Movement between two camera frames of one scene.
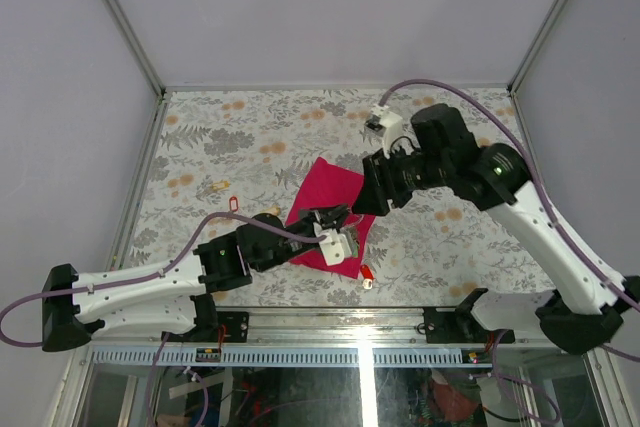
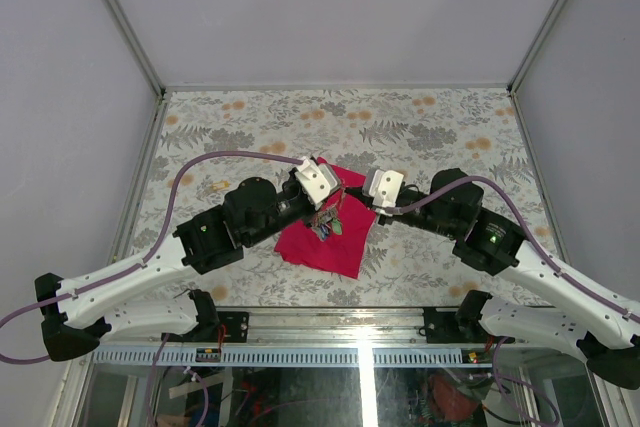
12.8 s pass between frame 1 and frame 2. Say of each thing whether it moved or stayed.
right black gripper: moved
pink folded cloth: stayed
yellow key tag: stayed
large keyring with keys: moved
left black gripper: moved
